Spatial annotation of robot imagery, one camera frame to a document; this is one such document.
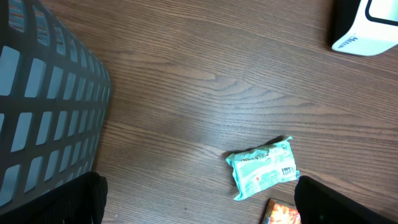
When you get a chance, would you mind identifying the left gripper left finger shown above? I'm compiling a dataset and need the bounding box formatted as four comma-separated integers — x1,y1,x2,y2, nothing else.
1,171,108,224

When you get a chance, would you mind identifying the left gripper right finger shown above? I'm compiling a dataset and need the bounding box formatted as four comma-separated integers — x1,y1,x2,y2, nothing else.
294,175,396,224

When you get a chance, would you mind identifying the orange white small box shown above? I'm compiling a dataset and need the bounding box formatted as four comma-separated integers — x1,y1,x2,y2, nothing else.
261,199,301,224

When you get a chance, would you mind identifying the teal snack packet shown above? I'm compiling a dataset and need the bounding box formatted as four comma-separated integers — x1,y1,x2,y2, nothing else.
225,136,300,201

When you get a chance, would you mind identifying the white barcode scanner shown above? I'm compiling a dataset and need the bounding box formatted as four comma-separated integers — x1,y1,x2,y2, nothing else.
331,0,397,56

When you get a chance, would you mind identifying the grey plastic shopping basket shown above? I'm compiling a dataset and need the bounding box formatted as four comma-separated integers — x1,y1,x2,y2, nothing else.
1,0,111,213

